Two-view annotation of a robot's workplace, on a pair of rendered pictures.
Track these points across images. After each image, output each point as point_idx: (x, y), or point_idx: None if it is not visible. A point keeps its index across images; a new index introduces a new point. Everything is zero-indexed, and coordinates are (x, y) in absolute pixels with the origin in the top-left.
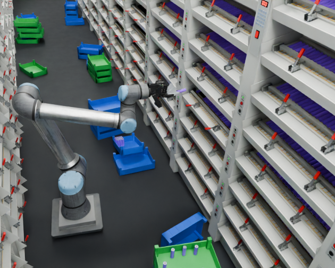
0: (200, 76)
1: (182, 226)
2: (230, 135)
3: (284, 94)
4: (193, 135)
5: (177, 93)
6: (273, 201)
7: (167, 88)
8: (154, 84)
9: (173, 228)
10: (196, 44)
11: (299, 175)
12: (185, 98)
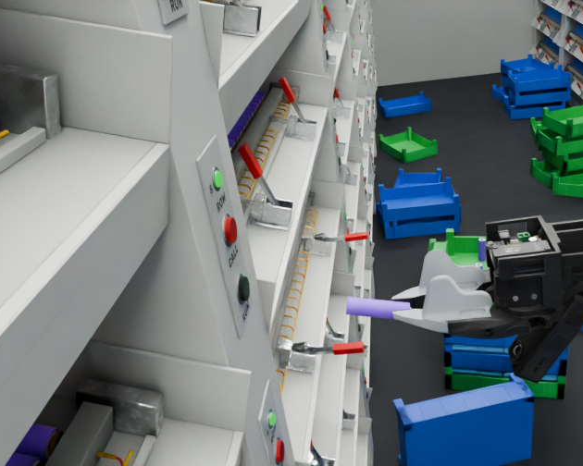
0: (275, 200)
1: (470, 398)
2: (335, 159)
3: None
4: (336, 449)
5: (410, 290)
6: (347, 133)
7: (488, 237)
8: (577, 219)
9: (496, 400)
10: (224, 55)
11: (327, 46)
12: (303, 451)
